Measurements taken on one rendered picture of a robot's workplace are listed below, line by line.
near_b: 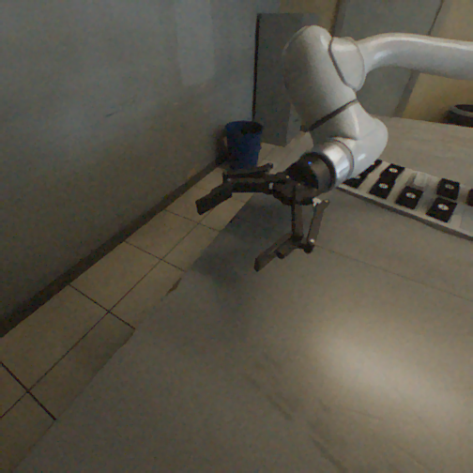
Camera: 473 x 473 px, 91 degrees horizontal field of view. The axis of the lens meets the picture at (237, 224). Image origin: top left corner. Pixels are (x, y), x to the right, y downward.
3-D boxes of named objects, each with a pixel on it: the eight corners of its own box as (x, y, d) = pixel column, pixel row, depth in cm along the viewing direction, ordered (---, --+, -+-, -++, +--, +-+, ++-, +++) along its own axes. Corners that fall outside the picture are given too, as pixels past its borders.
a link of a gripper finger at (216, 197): (232, 184, 39) (229, 181, 39) (197, 203, 36) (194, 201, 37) (232, 196, 41) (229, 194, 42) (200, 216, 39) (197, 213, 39)
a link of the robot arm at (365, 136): (323, 191, 51) (295, 137, 50) (359, 163, 58) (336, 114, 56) (368, 177, 42) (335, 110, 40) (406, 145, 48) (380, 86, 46)
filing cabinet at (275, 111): (300, 132, 348) (322, 13, 260) (286, 147, 308) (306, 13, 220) (270, 127, 366) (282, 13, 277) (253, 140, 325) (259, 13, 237)
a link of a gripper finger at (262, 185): (291, 180, 39) (290, 175, 40) (225, 178, 39) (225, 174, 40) (287, 196, 42) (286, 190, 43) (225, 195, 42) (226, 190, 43)
